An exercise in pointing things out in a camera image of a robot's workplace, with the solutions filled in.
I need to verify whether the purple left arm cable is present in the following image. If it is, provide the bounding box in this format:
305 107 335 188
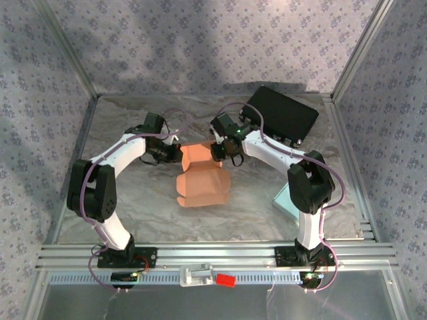
79 108 191 294

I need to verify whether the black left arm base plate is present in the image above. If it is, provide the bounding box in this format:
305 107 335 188
97 247 158 269

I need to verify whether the grey slotted cable duct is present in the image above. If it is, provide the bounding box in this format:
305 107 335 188
48 270 321 286

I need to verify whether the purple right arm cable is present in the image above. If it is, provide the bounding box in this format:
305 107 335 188
218 101 346 294

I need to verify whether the black right controller board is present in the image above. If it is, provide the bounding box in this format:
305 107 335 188
299 271 324 289

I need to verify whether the aluminium mounting rail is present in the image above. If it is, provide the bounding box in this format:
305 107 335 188
35 242 400 269

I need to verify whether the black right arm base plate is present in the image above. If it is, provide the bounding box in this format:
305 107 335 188
275 245 336 267

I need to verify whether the aluminium frame post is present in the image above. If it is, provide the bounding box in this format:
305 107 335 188
330 0 394 103

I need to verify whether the aluminium table side rail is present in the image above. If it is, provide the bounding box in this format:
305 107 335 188
322 95 381 243
42 95 101 247

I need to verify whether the black hard case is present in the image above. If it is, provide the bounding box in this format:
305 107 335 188
239 85 320 149

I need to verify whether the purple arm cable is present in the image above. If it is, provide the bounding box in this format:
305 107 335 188
79 108 191 294
218 101 346 294

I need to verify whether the light blue paper box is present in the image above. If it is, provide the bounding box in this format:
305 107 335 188
272 185 301 223

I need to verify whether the black controller board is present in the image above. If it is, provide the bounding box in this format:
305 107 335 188
299 271 324 289
111 271 139 289

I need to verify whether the red plastic block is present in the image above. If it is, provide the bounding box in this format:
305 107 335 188
216 273 237 287

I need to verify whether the white plastic bracket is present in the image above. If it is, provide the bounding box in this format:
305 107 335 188
179 263 214 287

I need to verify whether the orange brown paper box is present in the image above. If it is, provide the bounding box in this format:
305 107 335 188
175 141 232 209

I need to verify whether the grey metal panel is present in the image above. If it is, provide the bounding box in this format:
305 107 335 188
25 270 411 320

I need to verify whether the black left controller board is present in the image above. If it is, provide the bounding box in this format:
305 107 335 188
111 271 139 289

